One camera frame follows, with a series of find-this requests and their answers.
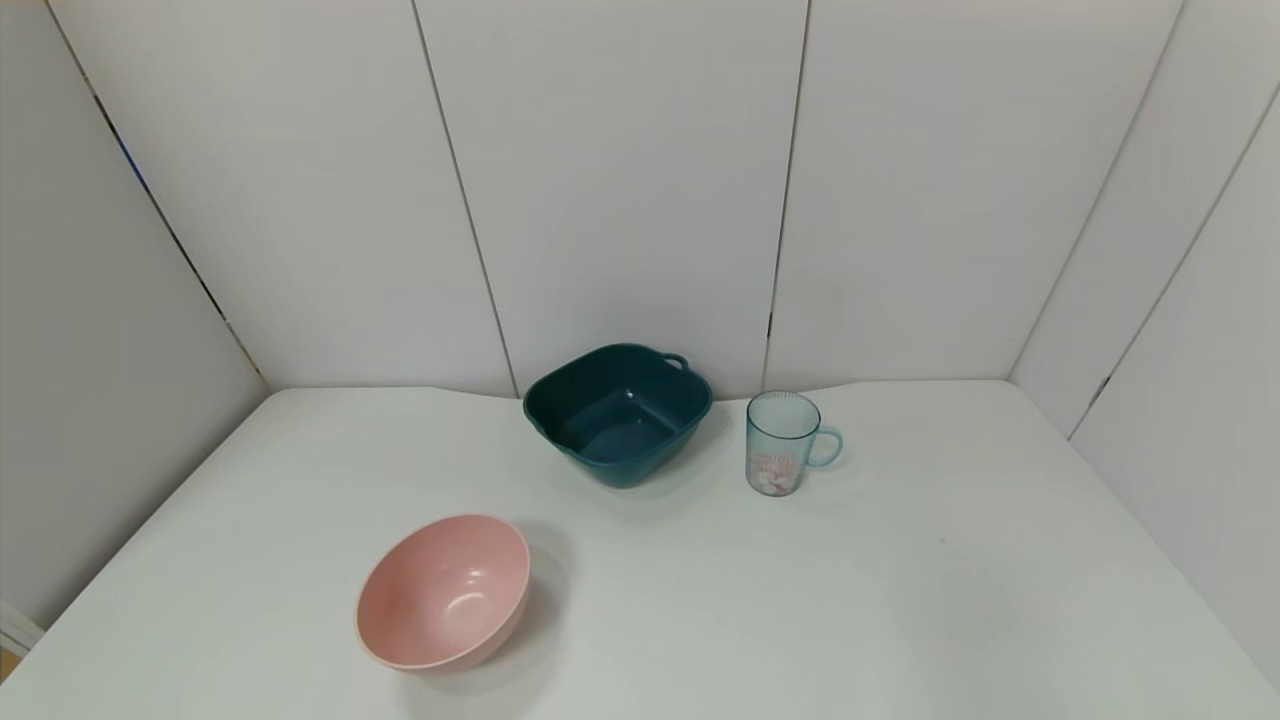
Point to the clear blue ribbed cup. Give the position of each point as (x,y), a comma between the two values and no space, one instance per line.
(780,430)

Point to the red and white pellets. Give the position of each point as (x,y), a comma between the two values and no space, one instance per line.
(775,477)

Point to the dark teal square bowl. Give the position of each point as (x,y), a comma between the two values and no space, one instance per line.
(615,420)

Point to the pink plastic bowl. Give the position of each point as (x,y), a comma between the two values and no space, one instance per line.
(440,600)

